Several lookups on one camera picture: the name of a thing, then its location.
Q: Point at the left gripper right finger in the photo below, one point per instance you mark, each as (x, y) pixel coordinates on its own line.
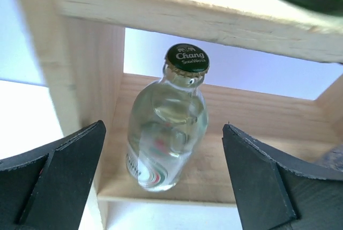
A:
(275, 190)

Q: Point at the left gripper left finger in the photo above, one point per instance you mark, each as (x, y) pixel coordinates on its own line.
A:
(47, 187)

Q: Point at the Red Bull can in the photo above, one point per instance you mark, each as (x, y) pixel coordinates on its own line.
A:
(332, 159)

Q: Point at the clear Chang bottle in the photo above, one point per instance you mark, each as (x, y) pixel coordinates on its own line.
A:
(168, 120)

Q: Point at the wooden two-tier shelf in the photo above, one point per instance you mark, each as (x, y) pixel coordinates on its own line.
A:
(80, 48)

